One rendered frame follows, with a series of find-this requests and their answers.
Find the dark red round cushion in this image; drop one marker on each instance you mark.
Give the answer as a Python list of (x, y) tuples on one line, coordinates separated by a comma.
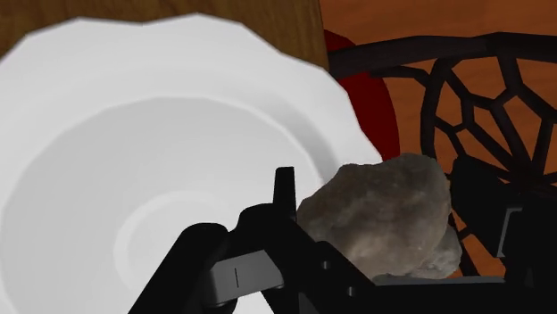
[(375, 108)]

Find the white scalloped plate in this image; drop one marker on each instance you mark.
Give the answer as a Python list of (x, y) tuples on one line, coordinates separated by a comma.
[(130, 130)]

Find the grey brown rock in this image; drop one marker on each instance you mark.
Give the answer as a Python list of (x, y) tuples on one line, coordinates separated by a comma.
[(383, 213)]

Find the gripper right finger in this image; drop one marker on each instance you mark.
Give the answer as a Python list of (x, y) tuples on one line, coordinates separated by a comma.
[(535, 235)]

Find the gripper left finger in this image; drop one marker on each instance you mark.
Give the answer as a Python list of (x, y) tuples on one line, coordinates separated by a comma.
[(261, 235)]

